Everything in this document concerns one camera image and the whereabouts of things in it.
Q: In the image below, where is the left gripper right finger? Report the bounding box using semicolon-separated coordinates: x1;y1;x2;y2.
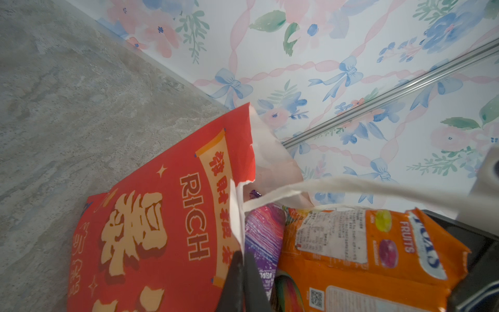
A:
243;252;273;312

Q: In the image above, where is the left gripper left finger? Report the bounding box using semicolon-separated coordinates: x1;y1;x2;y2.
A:
215;251;244;312

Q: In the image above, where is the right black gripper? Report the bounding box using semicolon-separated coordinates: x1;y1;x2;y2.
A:
423;209;498;311

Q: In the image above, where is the purple snack bag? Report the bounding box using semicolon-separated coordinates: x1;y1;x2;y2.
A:
245;203;286;298

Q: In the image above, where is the orange snack bag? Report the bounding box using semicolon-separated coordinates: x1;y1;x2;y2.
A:
273;209;469;311

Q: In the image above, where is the red paper gift bag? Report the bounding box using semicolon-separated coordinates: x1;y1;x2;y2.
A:
68;104;498;311

